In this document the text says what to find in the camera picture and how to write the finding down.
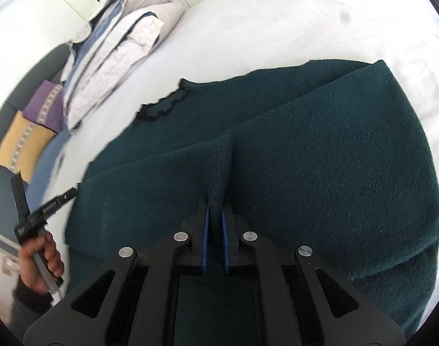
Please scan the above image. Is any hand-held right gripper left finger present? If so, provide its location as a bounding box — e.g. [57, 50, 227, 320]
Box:
[23, 196, 210, 346]

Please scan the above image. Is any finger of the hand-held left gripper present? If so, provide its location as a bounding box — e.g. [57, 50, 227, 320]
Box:
[27, 187, 78, 228]
[11, 176, 28, 226]

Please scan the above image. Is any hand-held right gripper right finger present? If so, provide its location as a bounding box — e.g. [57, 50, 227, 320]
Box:
[221, 205, 407, 346]

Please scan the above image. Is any dark green sweater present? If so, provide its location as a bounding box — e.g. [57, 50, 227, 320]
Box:
[64, 59, 439, 346]

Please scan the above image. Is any person's left forearm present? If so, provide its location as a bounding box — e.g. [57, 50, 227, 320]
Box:
[8, 279, 56, 334]

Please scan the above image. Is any person's left hand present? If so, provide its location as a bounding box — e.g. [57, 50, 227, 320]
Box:
[19, 231, 65, 292]

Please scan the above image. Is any large blue pillow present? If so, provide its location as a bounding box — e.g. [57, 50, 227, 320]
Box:
[0, 166, 29, 252]

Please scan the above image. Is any small blue pillow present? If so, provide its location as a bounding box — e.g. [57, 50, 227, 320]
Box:
[25, 128, 78, 224]

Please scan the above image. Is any yellow cushion with patterned band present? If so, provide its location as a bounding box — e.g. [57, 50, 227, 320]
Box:
[0, 111, 57, 183]

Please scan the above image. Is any purple cushion with patterned band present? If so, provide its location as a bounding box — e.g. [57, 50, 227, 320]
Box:
[22, 80, 65, 133]

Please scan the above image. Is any folded white and blue duvet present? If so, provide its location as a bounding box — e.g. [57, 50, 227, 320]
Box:
[61, 0, 187, 134]

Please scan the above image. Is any bed with white sheet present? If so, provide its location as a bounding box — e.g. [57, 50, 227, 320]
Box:
[59, 0, 439, 332]

